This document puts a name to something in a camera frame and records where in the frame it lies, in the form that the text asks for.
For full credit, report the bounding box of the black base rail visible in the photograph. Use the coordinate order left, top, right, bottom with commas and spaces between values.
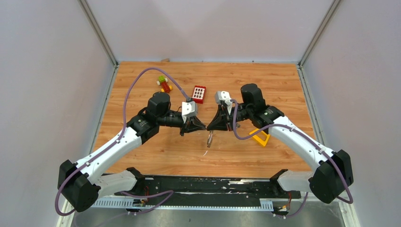
128, 175, 301, 208

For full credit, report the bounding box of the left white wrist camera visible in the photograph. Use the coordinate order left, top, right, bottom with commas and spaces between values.
182, 101, 198, 123

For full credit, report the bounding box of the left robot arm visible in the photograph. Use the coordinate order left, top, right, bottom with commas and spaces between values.
56, 92, 206, 212

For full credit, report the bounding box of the colourful toy brick car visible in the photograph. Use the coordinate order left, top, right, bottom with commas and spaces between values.
157, 76, 173, 93

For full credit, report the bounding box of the red window toy brick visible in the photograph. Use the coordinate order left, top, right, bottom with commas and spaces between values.
192, 86, 206, 104

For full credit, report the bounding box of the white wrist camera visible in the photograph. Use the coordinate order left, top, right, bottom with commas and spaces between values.
214, 91, 233, 115
182, 101, 198, 123

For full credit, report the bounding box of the purple cable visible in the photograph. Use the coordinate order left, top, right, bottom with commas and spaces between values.
230, 99, 354, 219
55, 67, 192, 217

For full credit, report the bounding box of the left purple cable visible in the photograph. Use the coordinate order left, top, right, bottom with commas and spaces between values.
55, 67, 192, 217

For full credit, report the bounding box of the silver keyring with keys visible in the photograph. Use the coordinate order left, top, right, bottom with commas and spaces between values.
207, 131, 213, 148

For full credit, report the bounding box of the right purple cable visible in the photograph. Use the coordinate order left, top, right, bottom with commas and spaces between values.
230, 99, 354, 219

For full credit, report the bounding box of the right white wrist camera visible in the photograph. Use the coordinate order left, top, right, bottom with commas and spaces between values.
214, 91, 233, 115

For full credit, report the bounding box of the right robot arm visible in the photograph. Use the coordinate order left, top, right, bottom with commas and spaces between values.
207, 83, 354, 204

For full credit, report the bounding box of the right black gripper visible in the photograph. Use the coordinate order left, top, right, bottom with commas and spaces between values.
207, 105, 253, 132

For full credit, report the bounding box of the yellow triangular plastic piece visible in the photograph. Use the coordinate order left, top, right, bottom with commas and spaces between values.
249, 129, 270, 147

